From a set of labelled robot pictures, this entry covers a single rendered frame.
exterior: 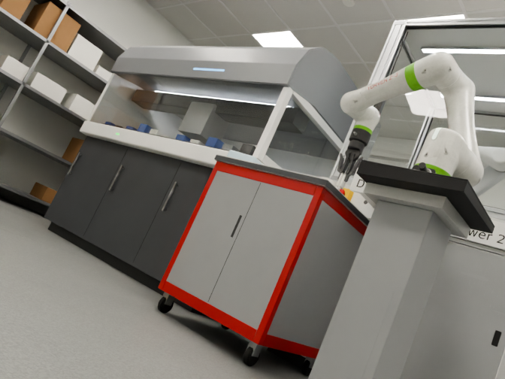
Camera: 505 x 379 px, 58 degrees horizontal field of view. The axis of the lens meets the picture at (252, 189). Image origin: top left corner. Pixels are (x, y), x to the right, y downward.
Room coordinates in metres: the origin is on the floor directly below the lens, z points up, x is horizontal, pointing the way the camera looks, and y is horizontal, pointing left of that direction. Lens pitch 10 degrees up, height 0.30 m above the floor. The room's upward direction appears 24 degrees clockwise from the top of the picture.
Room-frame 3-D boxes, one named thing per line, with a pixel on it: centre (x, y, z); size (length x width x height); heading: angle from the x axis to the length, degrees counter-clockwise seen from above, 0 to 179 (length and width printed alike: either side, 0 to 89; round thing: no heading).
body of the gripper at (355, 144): (2.07, -0.37, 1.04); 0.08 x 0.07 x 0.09; 47
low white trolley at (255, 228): (2.11, -0.20, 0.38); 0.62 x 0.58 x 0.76; 50
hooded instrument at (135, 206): (3.46, 0.38, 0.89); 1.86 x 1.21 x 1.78; 50
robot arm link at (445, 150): (1.52, -0.57, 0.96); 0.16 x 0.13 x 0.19; 122
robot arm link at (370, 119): (2.06, -0.36, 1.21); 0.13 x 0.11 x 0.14; 123
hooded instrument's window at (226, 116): (3.44, 0.38, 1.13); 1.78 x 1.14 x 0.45; 50
